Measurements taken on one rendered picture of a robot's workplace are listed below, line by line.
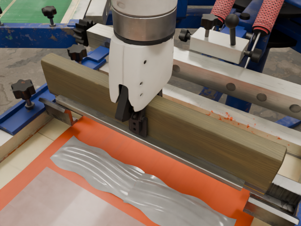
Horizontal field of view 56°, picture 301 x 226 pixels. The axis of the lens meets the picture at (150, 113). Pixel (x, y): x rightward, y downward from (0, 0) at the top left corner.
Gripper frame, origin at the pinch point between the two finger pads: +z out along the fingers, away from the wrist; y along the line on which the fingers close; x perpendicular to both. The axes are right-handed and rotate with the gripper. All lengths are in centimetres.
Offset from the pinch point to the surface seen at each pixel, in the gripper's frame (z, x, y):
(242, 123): 10.2, 12.6, -17.8
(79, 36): 7.6, -36.0, -23.7
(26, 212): 14.2, -12.4, 18.0
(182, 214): 13.4, 10.4, 4.8
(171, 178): 13.9, 5.5, -0.6
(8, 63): 111, -195, -88
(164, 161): 13.9, 2.5, -3.3
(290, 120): 103, 30, -137
